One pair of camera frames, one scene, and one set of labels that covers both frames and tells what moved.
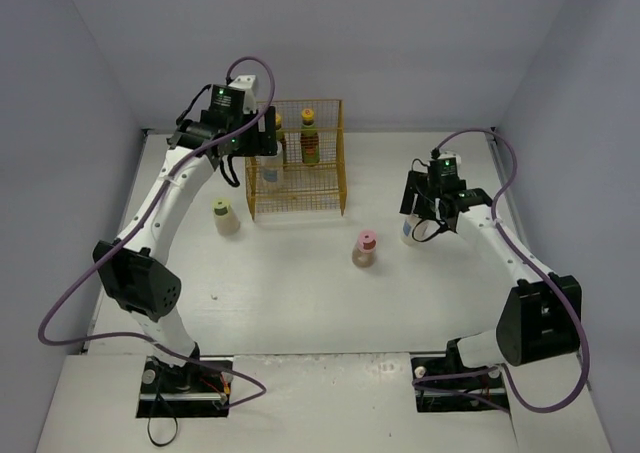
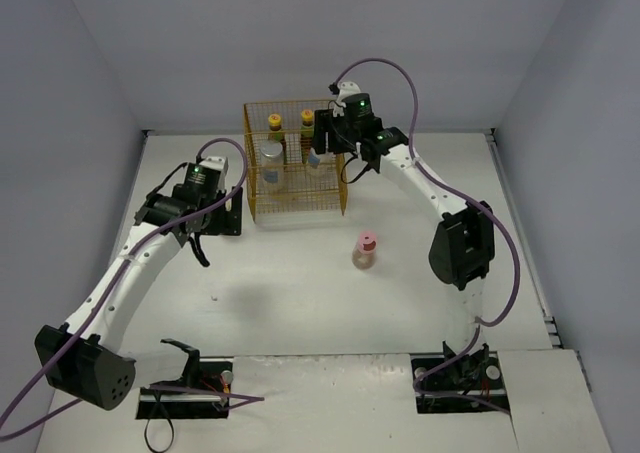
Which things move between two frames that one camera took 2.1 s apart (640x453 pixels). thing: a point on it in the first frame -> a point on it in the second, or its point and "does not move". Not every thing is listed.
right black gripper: [414, 191] -> [322, 133]
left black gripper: [268, 131] -> [226, 213]
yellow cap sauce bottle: [280, 137] does not move
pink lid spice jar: [364, 253] does not move
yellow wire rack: [308, 173] does not move
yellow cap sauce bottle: [309, 137] does not move
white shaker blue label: [415, 230] -> [314, 158]
